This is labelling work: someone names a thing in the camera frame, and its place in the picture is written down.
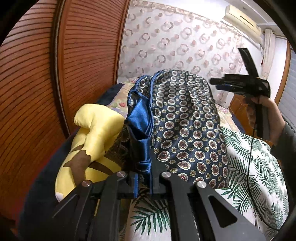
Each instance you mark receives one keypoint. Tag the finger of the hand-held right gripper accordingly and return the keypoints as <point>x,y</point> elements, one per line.
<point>248,62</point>
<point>231,83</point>

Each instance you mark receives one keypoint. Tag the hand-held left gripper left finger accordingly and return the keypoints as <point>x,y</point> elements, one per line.
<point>129,185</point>

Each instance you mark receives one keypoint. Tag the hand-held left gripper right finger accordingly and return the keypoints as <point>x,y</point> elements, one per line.
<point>159,183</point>

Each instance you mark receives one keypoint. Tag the navy patterned satin pajama top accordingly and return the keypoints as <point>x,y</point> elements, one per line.
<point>185,129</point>

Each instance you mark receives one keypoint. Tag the person's right hand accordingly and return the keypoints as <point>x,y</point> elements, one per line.
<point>276,120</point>

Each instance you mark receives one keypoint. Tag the beige lace corner curtain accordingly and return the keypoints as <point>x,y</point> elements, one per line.
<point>267,53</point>

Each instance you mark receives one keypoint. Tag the wooden sideboard cabinet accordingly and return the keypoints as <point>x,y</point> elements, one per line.
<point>238,109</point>

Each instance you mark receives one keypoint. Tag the grey window blind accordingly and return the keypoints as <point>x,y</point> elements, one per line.
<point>290,92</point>

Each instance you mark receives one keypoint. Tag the gold patterned pillow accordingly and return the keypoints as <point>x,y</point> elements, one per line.
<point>122,148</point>

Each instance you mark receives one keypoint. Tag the yellow plush toy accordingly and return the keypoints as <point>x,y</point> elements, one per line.
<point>97,125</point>

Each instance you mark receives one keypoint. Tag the circle patterned sheer curtain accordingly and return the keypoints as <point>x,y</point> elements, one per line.
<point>161,46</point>

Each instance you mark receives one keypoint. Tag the floral leaf print bedspread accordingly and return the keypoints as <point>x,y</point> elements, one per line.
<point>242,166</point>

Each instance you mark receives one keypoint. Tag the wooden louvered wardrobe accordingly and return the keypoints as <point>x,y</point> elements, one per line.
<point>81,69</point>

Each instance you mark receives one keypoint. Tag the wooden window frame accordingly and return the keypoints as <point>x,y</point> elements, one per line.
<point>283,74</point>

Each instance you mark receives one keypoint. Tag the beige wall air conditioner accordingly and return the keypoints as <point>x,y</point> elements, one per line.
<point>242,20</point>

